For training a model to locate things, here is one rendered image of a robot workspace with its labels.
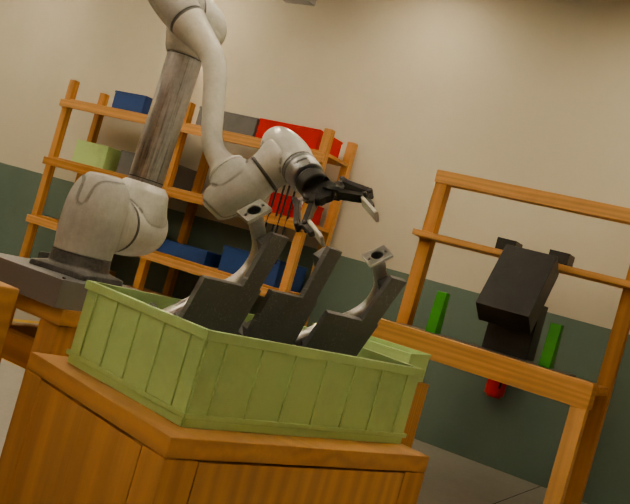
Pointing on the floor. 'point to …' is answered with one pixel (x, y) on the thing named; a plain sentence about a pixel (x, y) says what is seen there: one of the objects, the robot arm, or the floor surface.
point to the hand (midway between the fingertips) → (348, 226)
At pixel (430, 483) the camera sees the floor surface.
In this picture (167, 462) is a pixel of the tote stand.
